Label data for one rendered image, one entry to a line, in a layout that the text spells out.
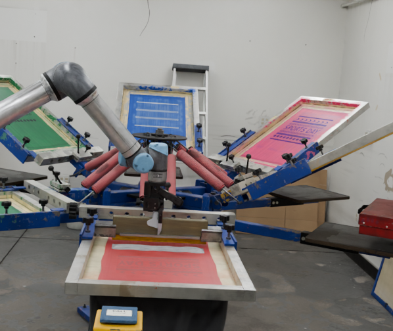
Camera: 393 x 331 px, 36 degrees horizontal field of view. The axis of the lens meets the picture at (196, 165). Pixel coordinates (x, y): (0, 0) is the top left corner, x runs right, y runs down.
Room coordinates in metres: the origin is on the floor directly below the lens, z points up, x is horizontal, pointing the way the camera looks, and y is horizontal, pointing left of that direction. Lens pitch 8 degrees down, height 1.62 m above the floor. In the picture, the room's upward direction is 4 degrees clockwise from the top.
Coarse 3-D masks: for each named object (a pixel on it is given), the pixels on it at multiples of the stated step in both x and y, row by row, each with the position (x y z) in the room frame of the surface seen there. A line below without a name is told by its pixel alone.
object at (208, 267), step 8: (208, 248) 2.36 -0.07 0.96; (160, 256) 2.20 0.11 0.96; (168, 256) 2.21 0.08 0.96; (176, 256) 2.22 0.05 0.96; (184, 256) 2.22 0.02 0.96; (192, 256) 2.23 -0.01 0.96; (200, 256) 2.24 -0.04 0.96; (208, 256) 2.25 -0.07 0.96; (200, 264) 2.14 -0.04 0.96; (208, 264) 2.15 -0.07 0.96; (208, 272) 2.06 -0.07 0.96; (216, 272) 2.06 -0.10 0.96; (160, 280) 1.93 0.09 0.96; (168, 280) 1.94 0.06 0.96; (176, 280) 1.94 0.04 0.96; (184, 280) 1.95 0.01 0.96; (192, 280) 1.95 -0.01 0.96; (200, 280) 1.96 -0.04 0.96; (208, 280) 1.97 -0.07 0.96; (216, 280) 1.97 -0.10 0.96
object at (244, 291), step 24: (72, 264) 1.93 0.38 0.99; (240, 264) 2.06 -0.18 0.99; (72, 288) 1.75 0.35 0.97; (96, 288) 1.76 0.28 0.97; (120, 288) 1.77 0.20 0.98; (144, 288) 1.77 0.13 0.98; (168, 288) 1.78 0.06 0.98; (192, 288) 1.79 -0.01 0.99; (216, 288) 1.79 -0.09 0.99; (240, 288) 1.81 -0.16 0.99
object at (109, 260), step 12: (108, 240) 2.37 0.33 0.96; (120, 240) 2.38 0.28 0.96; (132, 240) 2.39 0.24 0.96; (108, 252) 2.20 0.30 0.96; (120, 252) 2.22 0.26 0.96; (132, 252) 2.23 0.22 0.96; (144, 252) 2.24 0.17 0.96; (156, 252) 2.25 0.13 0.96; (108, 264) 2.06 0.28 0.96; (108, 276) 1.93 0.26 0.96; (120, 276) 1.94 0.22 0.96; (132, 276) 1.95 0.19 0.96; (144, 276) 1.96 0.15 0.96; (156, 276) 1.97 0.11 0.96
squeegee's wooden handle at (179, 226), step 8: (120, 216) 2.36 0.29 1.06; (128, 216) 2.37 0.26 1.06; (136, 216) 2.38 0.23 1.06; (112, 224) 2.35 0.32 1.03; (120, 224) 2.36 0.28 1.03; (128, 224) 2.36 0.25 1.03; (136, 224) 2.36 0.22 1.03; (144, 224) 2.36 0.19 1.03; (168, 224) 2.37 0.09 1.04; (176, 224) 2.37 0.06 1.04; (184, 224) 2.38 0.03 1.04; (192, 224) 2.38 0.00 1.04; (200, 224) 2.38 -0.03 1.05; (128, 232) 2.36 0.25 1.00; (136, 232) 2.36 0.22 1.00; (144, 232) 2.36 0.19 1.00; (152, 232) 2.37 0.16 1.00; (160, 232) 2.37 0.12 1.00; (168, 232) 2.37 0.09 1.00; (176, 232) 2.38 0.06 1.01; (184, 232) 2.38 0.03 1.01; (192, 232) 2.38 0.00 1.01; (200, 232) 2.38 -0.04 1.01
